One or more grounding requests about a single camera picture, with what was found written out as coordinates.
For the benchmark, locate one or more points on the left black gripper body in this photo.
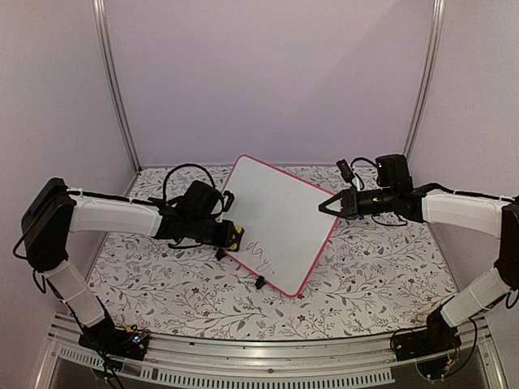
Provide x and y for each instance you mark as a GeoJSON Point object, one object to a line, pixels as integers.
{"type": "Point", "coordinates": [201, 234]}

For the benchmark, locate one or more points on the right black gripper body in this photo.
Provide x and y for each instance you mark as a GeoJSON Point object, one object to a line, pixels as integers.
{"type": "Point", "coordinates": [383, 205]}

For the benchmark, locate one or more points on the yellow bone-shaped eraser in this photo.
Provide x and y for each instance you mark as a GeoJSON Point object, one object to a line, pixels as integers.
{"type": "Point", "coordinates": [236, 239]}

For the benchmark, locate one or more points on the pink-framed whiteboard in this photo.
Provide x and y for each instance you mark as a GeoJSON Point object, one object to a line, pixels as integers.
{"type": "Point", "coordinates": [284, 232]}

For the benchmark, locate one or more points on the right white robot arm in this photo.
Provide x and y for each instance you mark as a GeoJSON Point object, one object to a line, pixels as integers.
{"type": "Point", "coordinates": [477, 232]}

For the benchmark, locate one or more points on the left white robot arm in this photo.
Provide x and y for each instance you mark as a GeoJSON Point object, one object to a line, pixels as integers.
{"type": "Point", "coordinates": [59, 212]}

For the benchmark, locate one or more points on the black whiteboard stand foot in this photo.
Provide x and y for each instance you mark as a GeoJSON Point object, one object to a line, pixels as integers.
{"type": "Point", "coordinates": [220, 254]}

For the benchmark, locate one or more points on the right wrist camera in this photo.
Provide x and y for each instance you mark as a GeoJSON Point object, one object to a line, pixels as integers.
{"type": "Point", "coordinates": [347, 173]}

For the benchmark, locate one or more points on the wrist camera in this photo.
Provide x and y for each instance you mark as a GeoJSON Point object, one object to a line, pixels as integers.
{"type": "Point", "coordinates": [227, 199]}
{"type": "Point", "coordinates": [347, 173]}

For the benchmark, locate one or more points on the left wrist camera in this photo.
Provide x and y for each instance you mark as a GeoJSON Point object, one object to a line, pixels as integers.
{"type": "Point", "coordinates": [227, 199]}

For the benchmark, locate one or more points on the rear aluminium table rail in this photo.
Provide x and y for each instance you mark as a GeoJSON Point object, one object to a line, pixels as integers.
{"type": "Point", "coordinates": [282, 164]}

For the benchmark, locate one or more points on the front aluminium rail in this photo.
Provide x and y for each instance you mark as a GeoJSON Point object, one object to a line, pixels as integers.
{"type": "Point", "coordinates": [353, 362]}

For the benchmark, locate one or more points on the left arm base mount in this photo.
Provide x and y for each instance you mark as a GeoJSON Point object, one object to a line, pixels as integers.
{"type": "Point", "coordinates": [104, 337]}

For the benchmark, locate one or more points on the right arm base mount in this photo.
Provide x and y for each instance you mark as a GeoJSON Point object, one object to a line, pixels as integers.
{"type": "Point", "coordinates": [435, 350]}

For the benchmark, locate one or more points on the right aluminium frame post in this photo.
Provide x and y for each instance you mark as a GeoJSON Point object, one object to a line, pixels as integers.
{"type": "Point", "coordinates": [431, 54]}

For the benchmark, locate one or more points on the aluminium frame post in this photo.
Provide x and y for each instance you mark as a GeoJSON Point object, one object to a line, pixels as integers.
{"type": "Point", "coordinates": [107, 54]}
{"type": "Point", "coordinates": [431, 54]}

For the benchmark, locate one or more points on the left aluminium frame post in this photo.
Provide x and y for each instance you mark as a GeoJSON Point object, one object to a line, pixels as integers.
{"type": "Point", "coordinates": [107, 54]}

